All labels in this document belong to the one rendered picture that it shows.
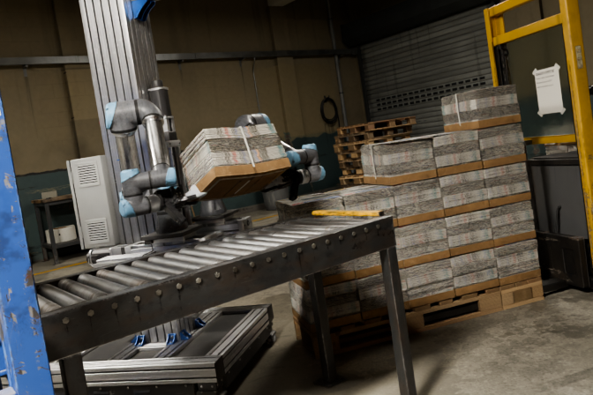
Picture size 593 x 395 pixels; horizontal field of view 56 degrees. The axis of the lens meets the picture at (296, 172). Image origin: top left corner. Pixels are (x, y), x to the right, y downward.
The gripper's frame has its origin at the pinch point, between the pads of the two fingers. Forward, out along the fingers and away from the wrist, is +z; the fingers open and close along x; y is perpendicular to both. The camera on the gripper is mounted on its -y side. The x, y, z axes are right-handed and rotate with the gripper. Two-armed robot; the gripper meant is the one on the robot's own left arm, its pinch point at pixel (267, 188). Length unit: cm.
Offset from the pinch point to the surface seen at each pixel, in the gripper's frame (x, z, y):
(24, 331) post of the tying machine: 75, 128, -43
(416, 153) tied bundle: 16, -91, -3
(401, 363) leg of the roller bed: 34, -6, -93
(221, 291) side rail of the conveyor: 53, 68, -46
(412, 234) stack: -2, -82, -43
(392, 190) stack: 4, -74, -17
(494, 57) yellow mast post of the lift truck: 25, -198, 51
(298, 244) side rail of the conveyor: 56, 36, -39
